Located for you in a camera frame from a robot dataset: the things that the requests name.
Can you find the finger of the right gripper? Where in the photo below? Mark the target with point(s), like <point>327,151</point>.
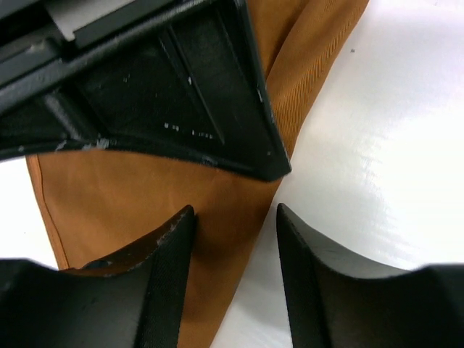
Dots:
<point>177,79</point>

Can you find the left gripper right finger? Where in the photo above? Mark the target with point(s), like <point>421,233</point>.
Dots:
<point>338,298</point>

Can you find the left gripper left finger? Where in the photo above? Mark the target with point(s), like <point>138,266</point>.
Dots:
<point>130,298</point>

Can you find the orange-brown cloth napkin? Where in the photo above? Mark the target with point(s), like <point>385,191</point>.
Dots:
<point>93,203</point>

